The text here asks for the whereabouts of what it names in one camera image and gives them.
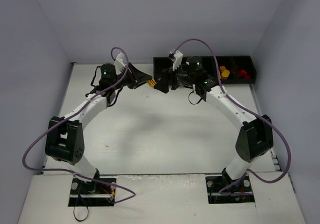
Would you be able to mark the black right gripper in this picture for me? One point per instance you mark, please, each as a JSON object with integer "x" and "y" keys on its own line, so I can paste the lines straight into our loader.
{"x": 170, "y": 79}

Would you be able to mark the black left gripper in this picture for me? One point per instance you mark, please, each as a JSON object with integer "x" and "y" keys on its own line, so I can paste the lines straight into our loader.
{"x": 131, "y": 78}

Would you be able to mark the yellow black striped lego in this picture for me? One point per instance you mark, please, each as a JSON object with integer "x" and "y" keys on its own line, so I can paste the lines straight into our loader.
{"x": 152, "y": 83}

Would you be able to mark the yellow butterfly oval lego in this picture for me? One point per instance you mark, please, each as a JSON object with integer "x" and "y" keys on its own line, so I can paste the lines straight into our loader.
{"x": 225, "y": 74}

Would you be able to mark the red arch lego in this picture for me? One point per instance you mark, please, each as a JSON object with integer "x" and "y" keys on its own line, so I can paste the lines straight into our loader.
{"x": 241, "y": 73}

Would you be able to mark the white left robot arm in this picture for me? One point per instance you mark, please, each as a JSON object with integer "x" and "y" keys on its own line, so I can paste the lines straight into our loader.
{"x": 65, "y": 139}

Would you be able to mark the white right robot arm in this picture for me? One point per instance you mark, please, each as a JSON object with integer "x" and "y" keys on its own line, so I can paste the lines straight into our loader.
{"x": 255, "y": 136}

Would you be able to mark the black container row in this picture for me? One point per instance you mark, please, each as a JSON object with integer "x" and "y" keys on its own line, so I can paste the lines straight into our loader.
{"x": 241, "y": 68}

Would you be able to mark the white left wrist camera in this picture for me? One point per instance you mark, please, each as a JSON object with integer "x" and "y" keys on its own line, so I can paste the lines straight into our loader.
{"x": 119, "y": 62}

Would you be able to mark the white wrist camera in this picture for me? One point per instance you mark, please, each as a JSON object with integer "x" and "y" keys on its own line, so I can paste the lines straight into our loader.
{"x": 176, "y": 58}
{"x": 119, "y": 62}

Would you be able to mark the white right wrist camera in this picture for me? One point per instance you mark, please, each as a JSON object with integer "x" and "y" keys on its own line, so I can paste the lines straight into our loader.
{"x": 176, "y": 58}

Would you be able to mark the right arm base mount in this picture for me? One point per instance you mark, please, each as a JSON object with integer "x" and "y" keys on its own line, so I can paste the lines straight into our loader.
{"x": 217, "y": 193}

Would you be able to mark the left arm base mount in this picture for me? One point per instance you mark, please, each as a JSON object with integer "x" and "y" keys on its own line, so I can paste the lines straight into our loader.
{"x": 85, "y": 195}

